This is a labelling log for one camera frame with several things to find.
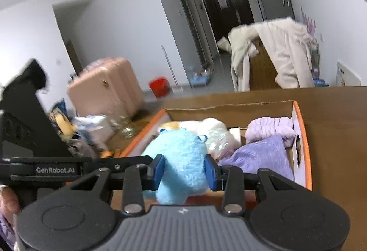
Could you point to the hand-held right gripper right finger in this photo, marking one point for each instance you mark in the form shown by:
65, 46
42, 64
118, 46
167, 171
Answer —
210, 173

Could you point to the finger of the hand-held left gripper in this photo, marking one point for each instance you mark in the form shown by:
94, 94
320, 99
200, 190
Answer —
114, 165

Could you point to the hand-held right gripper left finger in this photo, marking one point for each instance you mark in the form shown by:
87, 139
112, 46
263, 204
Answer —
157, 172

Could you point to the light blue plush toy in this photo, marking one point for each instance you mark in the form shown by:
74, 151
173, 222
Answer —
180, 159

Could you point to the white plush toy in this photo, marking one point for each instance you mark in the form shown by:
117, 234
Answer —
212, 125

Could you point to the purple ribbed cloth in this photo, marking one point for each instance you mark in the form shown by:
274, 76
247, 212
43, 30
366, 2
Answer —
258, 156

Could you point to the orange cardboard box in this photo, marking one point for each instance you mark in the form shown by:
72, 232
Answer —
200, 109

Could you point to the lavender fluffy headband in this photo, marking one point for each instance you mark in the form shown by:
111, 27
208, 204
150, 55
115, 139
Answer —
269, 127

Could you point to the person's left hand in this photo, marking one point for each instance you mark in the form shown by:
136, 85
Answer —
8, 201

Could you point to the clear plastic bag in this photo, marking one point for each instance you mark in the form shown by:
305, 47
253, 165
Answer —
220, 139

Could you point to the pile of plastic bags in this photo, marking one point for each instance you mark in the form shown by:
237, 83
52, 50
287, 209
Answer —
94, 127

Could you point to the yellow blue bag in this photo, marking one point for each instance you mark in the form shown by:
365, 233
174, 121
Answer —
64, 125

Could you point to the black paper bag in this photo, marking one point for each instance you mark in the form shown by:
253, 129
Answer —
43, 113

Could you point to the pink suitcase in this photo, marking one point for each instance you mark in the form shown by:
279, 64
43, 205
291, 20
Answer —
109, 87

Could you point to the red bucket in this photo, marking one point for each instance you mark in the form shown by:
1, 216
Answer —
159, 87

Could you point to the mop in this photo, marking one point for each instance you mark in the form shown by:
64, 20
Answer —
177, 89

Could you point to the small blue stool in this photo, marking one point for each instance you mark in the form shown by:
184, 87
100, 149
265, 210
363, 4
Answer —
200, 82

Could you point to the wooden cabinet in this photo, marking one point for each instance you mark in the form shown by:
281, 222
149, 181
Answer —
262, 67

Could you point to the cream white coat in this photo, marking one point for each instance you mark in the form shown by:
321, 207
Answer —
286, 50

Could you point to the narrow grey door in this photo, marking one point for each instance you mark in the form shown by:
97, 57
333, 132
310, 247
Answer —
192, 27

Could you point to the dark entrance door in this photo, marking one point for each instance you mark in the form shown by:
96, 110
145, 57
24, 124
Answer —
212, 10

